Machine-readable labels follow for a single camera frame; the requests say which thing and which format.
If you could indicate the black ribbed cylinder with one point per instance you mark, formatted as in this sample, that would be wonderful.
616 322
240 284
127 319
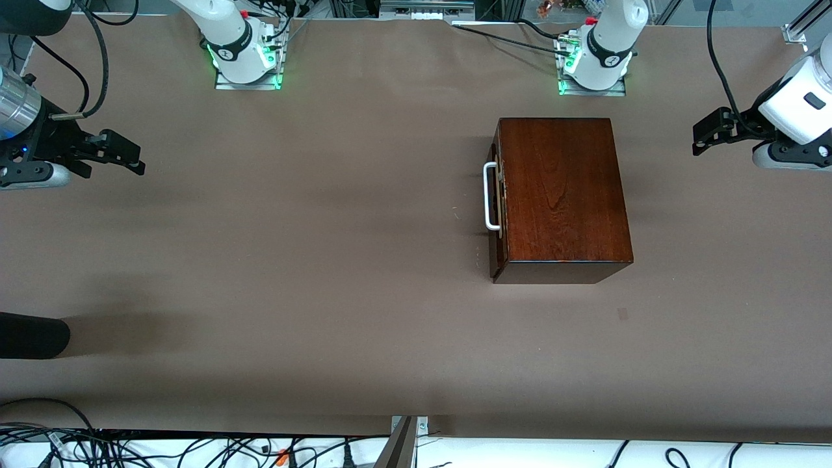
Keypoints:
32 335

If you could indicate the dark brown wooden cabinet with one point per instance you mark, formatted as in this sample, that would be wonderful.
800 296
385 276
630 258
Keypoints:
565 195

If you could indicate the dark aluminium profile post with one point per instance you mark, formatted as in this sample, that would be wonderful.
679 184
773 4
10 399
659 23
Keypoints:
400 448

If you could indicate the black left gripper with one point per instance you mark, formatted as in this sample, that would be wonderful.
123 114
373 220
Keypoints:
745 124

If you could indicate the white ledge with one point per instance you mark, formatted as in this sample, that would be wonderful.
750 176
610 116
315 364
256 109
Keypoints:
533 455

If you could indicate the slanted aluminium profile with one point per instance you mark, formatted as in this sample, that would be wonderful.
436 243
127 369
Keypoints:
803 26

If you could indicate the orange connector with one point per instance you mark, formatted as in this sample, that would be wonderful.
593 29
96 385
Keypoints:
282 457

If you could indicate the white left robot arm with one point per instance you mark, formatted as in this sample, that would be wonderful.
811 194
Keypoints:
611 45

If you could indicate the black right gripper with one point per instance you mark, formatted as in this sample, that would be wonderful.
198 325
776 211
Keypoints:
55 138

